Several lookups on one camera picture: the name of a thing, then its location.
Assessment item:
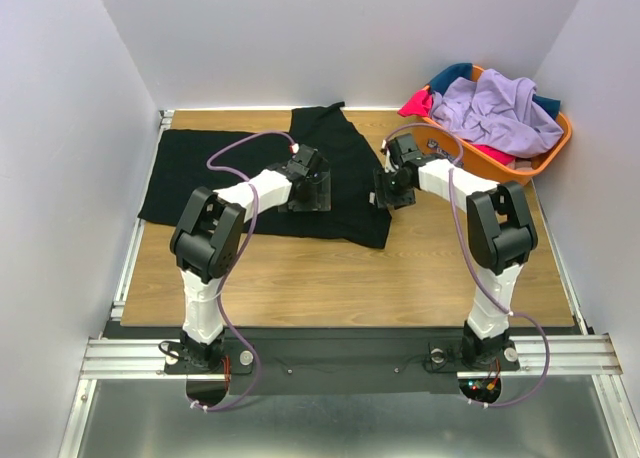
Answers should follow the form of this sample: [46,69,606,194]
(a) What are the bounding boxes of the black t shirt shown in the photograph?
[139,104,391,249]

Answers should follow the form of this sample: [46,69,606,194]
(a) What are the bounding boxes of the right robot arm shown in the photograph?
[373,134,538,368]

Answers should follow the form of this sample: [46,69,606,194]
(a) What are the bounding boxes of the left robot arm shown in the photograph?
[159,144,331,373]

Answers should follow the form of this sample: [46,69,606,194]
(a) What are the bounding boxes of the orange laundry basket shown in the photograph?
[411,64,572,184]

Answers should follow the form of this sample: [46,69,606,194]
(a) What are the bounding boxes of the pink t shirt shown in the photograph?
[398,87,434,118]

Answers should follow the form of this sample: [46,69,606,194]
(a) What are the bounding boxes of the lavender t shirt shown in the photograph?
[431,69,564,159]

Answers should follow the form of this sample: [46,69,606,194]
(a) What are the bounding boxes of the dark blue t shirt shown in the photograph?
[427,62,473,95]

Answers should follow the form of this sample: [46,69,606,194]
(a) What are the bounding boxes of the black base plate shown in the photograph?
[159,327,520,401]

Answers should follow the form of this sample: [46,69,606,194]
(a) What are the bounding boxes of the right side aluminium rail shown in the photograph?
[531,181,595,335]

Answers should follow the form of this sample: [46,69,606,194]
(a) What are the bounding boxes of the aluminium frame rail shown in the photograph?
[80,335,622,380]

